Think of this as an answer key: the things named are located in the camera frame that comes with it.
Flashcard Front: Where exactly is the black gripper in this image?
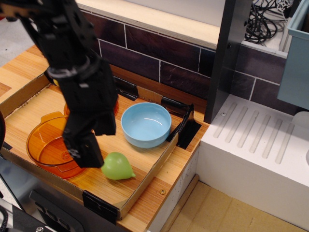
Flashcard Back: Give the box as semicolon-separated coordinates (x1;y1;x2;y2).
47;57;119;169

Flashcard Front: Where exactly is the green plastic pear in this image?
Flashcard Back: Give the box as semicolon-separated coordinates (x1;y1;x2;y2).
101;152;136;180

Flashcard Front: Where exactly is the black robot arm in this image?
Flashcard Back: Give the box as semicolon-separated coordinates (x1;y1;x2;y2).
0;0;118;168

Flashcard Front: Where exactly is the light blue bowl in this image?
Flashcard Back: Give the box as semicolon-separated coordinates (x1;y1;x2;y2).
121;102;172;148

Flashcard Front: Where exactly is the orange transparent pot lid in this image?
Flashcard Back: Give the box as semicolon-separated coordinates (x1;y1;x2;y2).
63;102;119;116

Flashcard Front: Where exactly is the orange transparent pot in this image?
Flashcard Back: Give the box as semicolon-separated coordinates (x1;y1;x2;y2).
26;112;85;180

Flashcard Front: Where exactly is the black toy stove front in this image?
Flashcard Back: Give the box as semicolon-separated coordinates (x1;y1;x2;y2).
0;158;122;232

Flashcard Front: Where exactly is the white toy sink drainboard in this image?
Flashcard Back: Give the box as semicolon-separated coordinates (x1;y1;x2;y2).
197;95;309;230

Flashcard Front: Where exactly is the teal plastic bin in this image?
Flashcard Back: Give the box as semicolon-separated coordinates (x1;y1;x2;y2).
278;0;309;109

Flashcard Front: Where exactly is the dark grey shelf post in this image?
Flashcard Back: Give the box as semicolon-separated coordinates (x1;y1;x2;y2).
204;0;252;124

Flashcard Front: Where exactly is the tangle of black cables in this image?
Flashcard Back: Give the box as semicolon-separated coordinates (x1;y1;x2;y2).
244;0;293;44

